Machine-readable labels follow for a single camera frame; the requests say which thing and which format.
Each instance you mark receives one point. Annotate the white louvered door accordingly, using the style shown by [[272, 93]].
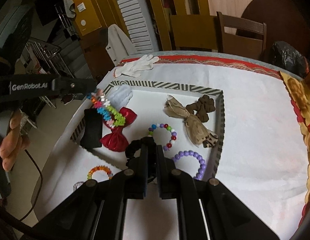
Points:
[[138, 22]]

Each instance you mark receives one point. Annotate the black scrunchie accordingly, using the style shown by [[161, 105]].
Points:
[[141, 153]]

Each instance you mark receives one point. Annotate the black fabric headband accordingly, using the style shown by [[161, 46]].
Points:
[[92, 130]]

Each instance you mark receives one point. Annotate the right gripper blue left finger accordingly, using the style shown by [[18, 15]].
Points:
[[139, 183]]

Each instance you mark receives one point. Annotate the orange red patterned blanket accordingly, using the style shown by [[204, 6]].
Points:
[[299, 92]]

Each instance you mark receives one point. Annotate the red satin bow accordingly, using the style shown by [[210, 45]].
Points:
[[116, 121]]

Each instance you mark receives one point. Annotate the white jacket on chair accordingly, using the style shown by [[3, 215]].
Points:
[[119, 45]]

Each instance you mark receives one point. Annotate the white cotton glove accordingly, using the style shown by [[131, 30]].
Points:
[[134, 68]]

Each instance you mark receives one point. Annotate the black plastic bag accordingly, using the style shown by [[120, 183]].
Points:
[[285, 56]]

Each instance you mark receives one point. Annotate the person's left hand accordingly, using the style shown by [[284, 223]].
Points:
[[13, 143]]

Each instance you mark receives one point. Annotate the round dark wooden tabletop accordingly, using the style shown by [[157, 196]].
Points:
[[284, 23]]

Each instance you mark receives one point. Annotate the dark wooden chair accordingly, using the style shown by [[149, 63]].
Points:
[[234, 44]]

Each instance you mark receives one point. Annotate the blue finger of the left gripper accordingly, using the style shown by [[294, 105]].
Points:
[[65, 85]]

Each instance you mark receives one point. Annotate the metal stair railing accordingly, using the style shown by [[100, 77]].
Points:
[[49, 57]]

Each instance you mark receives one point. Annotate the dark brown hair clip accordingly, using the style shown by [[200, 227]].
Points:
[[201, 108]]

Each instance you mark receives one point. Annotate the beige burlap bow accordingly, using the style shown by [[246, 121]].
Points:
[[196, 131]]

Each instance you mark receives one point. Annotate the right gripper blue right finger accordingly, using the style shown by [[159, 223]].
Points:
[[165, 180]]

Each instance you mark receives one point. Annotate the white table cloth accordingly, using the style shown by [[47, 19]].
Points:
[[263, 160]]

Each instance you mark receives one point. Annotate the white wall switch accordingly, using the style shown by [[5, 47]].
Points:
[[81, 7]]

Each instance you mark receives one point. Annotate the striped black white tray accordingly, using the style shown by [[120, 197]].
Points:
[[148, 103]]

